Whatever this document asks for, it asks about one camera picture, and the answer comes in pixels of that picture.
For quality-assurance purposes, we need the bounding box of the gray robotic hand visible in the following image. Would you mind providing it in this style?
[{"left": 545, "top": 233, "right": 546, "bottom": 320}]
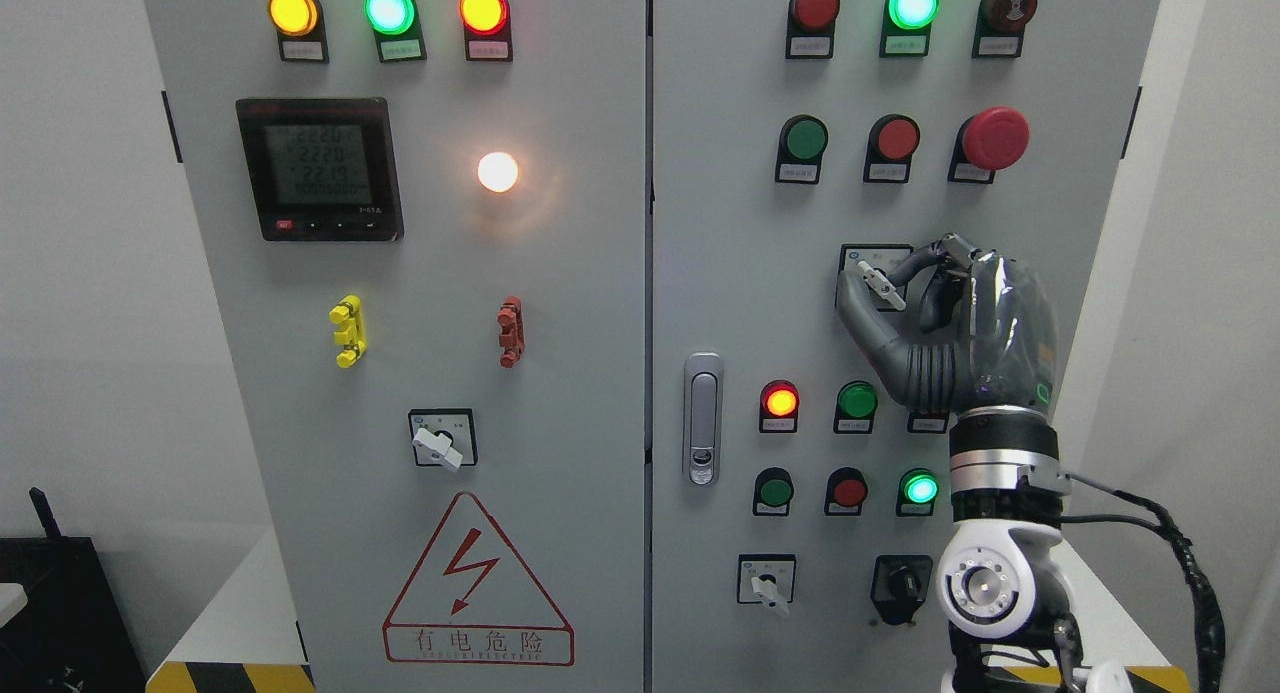
[{"left": 835, "top": 233, "right": 1059, "bottom": 418}]

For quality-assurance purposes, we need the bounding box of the green indicator light middle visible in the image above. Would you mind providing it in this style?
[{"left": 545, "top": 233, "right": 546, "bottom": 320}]
[{"left": 832, "top": 380, "right": 879, "bottom": 436}]

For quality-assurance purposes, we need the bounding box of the green indicator light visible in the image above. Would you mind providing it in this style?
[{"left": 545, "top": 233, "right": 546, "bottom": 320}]
[
  {"left": 832, "top": 380, "right": 879, "bottom": 436},
  {"left": 364, "top": 0, "right": 426, "bottom": 63}
]

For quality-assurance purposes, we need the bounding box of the lit green button lower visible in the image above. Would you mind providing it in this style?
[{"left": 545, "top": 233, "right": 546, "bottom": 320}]
[{"left": 895, "top": 468, "right": 940, "bottom": 518}]

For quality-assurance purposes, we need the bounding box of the red emergency stop button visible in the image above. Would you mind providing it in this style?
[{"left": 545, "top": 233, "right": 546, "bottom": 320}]
[{"left": 947, "top": 106, "right": 1030, "bottom": 184}]

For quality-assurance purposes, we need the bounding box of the red push button lower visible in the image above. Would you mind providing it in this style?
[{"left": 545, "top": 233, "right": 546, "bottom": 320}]
[{"left": 823, "top": 468, "right": 869, "bottom": 518}]

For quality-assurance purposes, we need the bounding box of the red push button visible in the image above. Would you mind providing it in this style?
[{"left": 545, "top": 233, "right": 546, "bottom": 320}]
[
  {"left": 823, "top": 468, "right": 869, "bottom": 518},
  {"left": 863, "top": 114, "right": 922, "bottom": 184}
]

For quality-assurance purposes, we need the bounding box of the lit red indicator light middle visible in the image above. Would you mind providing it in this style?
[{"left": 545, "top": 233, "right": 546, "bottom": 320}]
[{"left": 758, "top": 379, "right": 800, "bottom": 433}]

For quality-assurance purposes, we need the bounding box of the red push button upper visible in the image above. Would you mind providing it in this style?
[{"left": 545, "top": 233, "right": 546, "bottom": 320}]
[{"left": 863, "top": 114, "right": 922, "bottom": 184}]

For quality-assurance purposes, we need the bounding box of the green push button lower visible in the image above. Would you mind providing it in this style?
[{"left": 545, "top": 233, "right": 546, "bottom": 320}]
[{"left": 751, "top": 468, "right": 795, "bottom": 518}]

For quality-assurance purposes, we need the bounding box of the green push button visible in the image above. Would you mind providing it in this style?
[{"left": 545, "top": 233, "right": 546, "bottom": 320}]
[
  {"left": 774, "top": 114, "right": 829, "bottom": 184},
  {"left": 751, "top": 468, "right": 795, "bottom": 518}
]

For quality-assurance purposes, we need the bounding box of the green push button upper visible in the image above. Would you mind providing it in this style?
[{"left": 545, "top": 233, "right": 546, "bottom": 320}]
[{"left": 774, "top": 114, "right": 829, "bottom": 184}]

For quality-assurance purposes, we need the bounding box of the dark red buzzer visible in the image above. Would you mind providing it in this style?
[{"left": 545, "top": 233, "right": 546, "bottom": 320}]
[{"left": 972, "top": 0, "right": 1038, "bottom": 59}]

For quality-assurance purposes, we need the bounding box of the green lit light top right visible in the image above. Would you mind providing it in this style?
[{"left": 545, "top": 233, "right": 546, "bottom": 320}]
[{"left": 879, "top": 0, "right": 940, "bottom": 58}]

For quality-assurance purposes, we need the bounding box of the dark red light top right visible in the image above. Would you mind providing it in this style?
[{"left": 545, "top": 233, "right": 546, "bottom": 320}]
[{"left": 785, "top": 0, "right": 841, "bottom": 60}]

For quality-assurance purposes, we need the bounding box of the gray electrical cabinet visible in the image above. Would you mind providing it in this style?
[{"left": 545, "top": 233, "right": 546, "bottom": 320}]
[{"left": 143, "top": 0, "right": 1161, "bottom": 692}]

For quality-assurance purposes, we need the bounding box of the red terminal clip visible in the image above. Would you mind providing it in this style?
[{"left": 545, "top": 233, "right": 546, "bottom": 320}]
[{"left": 495, "top": 295, "right": 525, "bottom": 369}]

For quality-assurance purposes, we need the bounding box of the electric hazard warning sticker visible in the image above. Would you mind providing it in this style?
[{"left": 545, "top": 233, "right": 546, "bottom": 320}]
[{"left": 381, "top": 491, "right": 575, "bottom": 666}]

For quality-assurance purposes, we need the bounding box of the red indicator light top left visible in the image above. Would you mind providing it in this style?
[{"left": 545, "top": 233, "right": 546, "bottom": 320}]
[{"left": 458, "top": 0, "right": 515, "bottom": 63}]

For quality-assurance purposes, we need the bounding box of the yellow terminal clip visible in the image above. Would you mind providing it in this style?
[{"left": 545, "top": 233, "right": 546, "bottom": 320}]
[{"left": 328, "top": 295, "right": 369, "bottom": 369}]

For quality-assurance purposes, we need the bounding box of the green indicator light top left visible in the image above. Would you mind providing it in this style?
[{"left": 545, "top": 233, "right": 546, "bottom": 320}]
[{"left": 364, "top": 0, "right": 426, "bottom": 63}]

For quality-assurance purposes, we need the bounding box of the digital power meter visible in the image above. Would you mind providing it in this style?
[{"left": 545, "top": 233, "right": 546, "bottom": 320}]
[{"left": 236, "top": 97, "right": 404, "bottom": 242}]

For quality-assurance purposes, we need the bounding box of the yellow indicator light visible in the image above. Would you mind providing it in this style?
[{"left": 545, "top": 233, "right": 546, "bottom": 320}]
[{"left": 268, "top": 0, "right": 329, "bottom": 63}]

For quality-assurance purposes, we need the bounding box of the black box with antenna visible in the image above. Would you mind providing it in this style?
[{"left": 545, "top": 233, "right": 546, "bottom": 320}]
[{"left": 1, "top": 488, "right": 146, "bottom": 692}]

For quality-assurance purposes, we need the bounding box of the black key selector switch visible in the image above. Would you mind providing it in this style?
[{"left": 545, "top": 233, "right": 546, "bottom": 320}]
[{"left": 870, "top": 555, "right": 933, "bottom": 626}]

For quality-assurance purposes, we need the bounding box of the silver door latch handle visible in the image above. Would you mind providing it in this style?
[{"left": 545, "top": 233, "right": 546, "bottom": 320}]
[{"left": 681, "top": 352, "right": 723, "bottom": 485}]

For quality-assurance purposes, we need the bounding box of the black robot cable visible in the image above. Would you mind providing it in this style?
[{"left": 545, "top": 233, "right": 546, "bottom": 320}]
[{"left": 1060, "top": 471, "right": 1228, "bottom": 693}]

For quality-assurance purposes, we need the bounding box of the left panel gray rotary switch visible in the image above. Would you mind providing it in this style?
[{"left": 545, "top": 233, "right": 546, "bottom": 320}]
[{"left": 407, "top": 409, "right": 477, "bottom": 471}]

